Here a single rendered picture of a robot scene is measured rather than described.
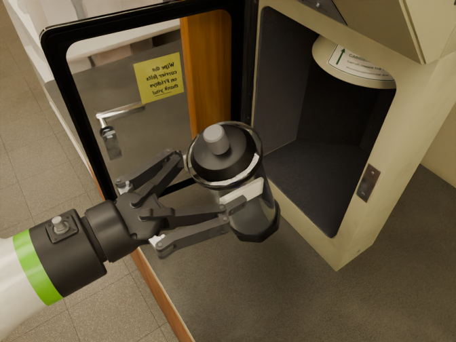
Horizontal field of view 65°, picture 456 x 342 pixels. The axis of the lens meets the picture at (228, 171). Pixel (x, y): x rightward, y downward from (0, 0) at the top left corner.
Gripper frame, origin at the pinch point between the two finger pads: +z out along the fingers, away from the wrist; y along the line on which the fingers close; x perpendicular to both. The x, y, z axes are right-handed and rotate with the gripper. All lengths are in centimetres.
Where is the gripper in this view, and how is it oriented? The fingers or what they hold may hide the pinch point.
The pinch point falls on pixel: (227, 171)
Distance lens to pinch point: 52.2
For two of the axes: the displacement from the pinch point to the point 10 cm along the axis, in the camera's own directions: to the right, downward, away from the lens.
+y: -5.7, -6.1, 5.5
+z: 8.2, -4.2, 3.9
